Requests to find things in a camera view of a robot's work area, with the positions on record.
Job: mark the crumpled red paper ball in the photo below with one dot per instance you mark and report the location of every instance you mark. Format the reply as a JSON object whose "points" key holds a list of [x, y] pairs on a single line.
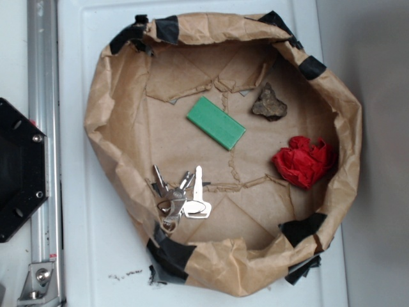
{"points": [[302, 163]]}

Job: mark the green rectangular block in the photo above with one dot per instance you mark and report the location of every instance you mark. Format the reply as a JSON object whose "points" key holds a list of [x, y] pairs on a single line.
{"points": [[217, 124]]}

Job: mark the silver key bunch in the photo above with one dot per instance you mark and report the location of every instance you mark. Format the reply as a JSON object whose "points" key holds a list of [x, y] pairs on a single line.
{"points": [[184, 200]]}

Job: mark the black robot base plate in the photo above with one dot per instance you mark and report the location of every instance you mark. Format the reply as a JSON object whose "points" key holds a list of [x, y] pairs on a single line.
{"points": [[23, 170]]}

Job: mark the aluminium extrusion rail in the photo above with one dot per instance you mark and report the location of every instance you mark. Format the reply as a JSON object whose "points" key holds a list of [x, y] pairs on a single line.
{"points": [[43, 100]]}

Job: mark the white plastic tray board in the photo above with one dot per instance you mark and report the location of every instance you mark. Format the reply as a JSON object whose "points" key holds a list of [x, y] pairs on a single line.
{"points": [[106, 263]]}

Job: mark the brown paper bag tray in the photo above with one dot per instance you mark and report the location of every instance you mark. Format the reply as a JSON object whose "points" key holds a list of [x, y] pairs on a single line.
{"points": [[261, 226]]}

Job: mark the metal corner bracket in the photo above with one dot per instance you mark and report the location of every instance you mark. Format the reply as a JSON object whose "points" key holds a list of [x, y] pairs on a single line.
{"points": [[40, 286]]}

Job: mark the brown rough rock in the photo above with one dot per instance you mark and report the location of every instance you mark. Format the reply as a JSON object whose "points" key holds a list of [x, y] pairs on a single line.
{"points": [[268, 105]]}

